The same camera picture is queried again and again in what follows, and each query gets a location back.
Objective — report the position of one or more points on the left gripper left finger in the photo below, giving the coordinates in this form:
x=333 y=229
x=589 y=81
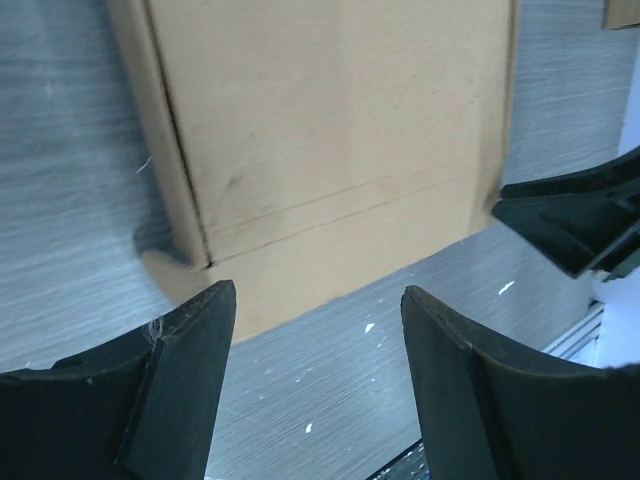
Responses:
x=140 y=406

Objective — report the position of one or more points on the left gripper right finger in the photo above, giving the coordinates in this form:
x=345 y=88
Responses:
x=492 y=408

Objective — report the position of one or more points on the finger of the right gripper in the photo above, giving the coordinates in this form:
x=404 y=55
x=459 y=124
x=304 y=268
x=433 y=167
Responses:
x=582 y=221

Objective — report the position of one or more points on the brown cardboard box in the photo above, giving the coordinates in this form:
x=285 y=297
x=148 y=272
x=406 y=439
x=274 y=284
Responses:
x=621 y=14
x=306 y=149

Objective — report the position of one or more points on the folded brown cardboard box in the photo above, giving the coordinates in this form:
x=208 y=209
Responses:
x=621 y=14

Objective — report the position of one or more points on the aluminium rail front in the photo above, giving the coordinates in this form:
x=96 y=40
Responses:
x=579 y=343

